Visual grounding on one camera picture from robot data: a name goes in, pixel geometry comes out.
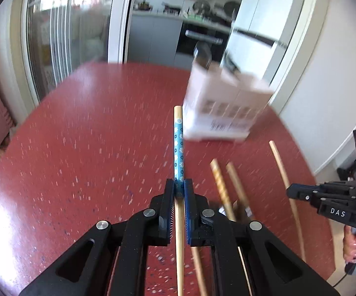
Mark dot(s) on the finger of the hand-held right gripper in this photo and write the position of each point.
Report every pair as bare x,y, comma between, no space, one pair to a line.
335,186
298,192

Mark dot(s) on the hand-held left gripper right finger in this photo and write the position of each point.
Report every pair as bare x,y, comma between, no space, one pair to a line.
188,203

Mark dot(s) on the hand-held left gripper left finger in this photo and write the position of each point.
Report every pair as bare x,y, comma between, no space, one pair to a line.
169,203

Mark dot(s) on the blue floral chopstick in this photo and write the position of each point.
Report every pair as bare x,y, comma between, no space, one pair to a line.
178,148

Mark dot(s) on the white utensil holder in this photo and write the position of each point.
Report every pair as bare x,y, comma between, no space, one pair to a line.
227,98

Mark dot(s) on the plain wooden chopstick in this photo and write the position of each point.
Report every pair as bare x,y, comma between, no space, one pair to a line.
198,271
236,188
284,175

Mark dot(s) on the striped brown chopstick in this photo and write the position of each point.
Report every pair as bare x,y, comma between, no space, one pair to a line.
219,185

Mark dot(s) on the black oven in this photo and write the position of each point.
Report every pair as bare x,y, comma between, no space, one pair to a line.
202,41

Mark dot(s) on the white door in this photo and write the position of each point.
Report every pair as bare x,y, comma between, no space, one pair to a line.
267,21

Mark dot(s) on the kitchen counter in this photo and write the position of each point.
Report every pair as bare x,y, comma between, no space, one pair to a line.
181,12

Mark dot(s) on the sliding glass door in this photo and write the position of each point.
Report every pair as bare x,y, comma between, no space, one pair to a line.
70,30

